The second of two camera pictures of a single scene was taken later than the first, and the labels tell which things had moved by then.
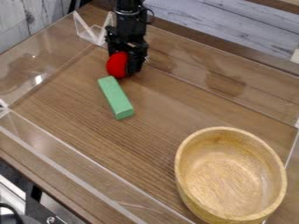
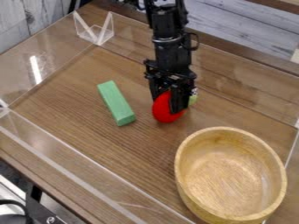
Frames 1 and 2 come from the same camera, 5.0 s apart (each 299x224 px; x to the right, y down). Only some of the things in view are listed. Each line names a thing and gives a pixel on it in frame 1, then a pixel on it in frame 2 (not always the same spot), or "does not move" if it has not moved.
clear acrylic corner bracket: x=96 y=32 does not move
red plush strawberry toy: x=116 y=64 → x=161 y=108
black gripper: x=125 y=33 → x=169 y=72
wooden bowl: x=230 y=177 does not move
